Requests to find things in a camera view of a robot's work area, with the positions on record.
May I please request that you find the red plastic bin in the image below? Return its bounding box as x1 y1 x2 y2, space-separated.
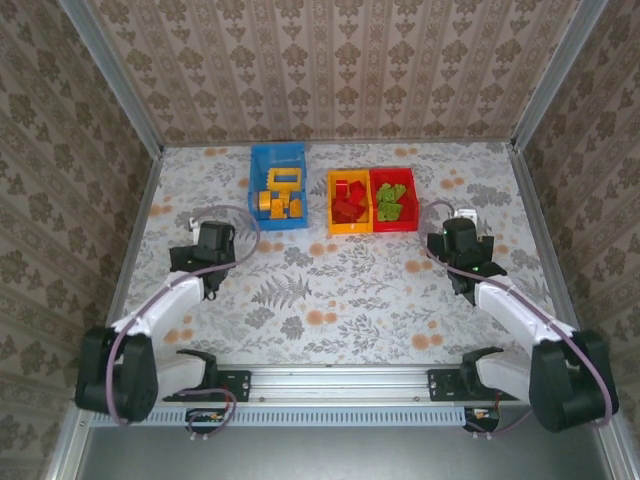
368 167 419 234

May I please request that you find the yellow lego window frame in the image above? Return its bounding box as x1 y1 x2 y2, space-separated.
267 168 305 194

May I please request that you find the blue plastic bin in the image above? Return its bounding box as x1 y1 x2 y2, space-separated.
248 143 310 232

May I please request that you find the yellow plastic bin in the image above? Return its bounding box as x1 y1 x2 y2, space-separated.
326 168 374 236

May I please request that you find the floral patterned table cover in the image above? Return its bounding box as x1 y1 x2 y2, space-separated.
107 142 584 366

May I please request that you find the black connector with orange plug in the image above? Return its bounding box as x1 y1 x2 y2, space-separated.
185 407 232 435
463 405 501 434

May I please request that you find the grey metal sheet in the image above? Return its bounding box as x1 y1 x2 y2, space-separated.
74 404 616 480

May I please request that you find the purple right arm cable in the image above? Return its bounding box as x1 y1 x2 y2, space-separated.
420 200 617 441

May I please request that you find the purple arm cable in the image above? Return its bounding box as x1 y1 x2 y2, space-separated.
108 204 261 441
420 200 617 441

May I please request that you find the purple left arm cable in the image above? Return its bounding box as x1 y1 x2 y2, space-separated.
108 204 261 441

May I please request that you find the aluminium table side rail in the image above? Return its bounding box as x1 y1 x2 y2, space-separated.
508 143 581 334
112 148 164 329

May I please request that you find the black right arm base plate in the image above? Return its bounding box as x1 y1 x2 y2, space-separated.
427 368 521 403

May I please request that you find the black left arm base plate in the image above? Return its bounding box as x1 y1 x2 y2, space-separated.
162 368 251 403

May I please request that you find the aluminium frame post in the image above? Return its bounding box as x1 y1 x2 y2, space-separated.
512 0 609 151
59 0 164 156

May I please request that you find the aluminium mounting rail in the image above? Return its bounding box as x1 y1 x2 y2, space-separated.
74 363 611 402

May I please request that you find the slotted grey cable duct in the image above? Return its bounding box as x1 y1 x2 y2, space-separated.
92 405 466 427

